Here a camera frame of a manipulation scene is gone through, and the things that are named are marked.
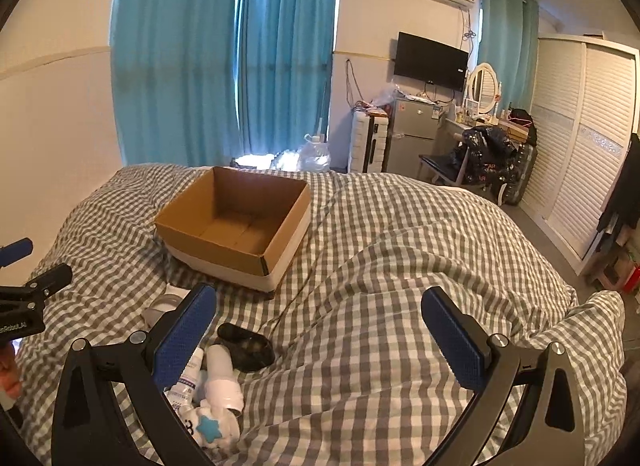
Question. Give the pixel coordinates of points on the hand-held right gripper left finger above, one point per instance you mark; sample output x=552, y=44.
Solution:
x=186, y=336

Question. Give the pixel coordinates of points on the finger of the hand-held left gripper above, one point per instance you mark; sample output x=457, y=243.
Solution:
x=50, y=280
x=17, y=250

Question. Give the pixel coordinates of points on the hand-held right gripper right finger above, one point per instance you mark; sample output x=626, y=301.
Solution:
x=452, y=341

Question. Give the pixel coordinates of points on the white tube blue print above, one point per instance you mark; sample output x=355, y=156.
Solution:
x=190, y=378

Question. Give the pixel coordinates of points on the white bottle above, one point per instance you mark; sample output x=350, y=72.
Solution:
x=222, y=376

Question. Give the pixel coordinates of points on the cardboard box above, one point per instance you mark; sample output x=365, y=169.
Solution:
x=225, y=216

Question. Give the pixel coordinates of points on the person's left hand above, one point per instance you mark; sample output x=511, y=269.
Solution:
x=7, y=371

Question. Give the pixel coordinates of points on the white round container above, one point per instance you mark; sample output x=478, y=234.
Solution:
x=162, y=306

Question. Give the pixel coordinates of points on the black oval case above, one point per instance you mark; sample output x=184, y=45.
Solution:
x=247, y=348

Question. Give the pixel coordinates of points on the white plush blue star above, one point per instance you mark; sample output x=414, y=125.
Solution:
x=212, y=426

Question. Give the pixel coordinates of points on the dark seat chair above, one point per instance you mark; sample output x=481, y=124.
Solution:
x=440, y=165

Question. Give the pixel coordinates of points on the dark hard suitcase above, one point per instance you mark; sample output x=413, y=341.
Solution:
x=520, y=175

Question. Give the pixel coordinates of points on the small plastic stool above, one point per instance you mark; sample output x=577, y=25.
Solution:
x=617, y=271

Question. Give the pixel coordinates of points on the black bags pile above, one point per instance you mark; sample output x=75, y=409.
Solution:
x=487, y=155

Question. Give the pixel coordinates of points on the silver small fridge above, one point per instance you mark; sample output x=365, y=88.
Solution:
x=412, y=135

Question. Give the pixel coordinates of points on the white dressing table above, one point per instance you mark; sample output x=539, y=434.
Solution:
x=450, y=128

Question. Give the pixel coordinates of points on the white hard suitcase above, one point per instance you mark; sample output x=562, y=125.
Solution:
x=367, y=143

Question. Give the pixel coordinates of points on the clear water jug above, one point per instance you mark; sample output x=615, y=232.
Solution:
x=315, y=155

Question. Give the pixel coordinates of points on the dark hanging clothing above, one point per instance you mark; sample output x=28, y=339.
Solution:
x=622, y=185

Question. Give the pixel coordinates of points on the white louvred wardrobe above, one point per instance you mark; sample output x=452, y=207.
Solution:
x=575, y=145

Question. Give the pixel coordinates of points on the black handbag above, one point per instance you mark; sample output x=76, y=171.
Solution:
x=522, y=118

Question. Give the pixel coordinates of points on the plastic bag on fridge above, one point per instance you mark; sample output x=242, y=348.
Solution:
x=386, y=98

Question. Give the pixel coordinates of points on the white oval mirror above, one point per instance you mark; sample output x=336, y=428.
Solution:
x=484, y=88

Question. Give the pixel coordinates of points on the wide teal curtain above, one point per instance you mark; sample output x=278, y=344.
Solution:
x=175, y=45

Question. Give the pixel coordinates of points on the teal curtain beside wardrobe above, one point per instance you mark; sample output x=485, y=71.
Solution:
x=505, y=45

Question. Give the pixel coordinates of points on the narrow teal curtain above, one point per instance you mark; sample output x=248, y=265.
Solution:
x=285, y=45

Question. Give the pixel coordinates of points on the black wall television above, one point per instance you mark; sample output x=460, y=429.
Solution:
x=430, y=60

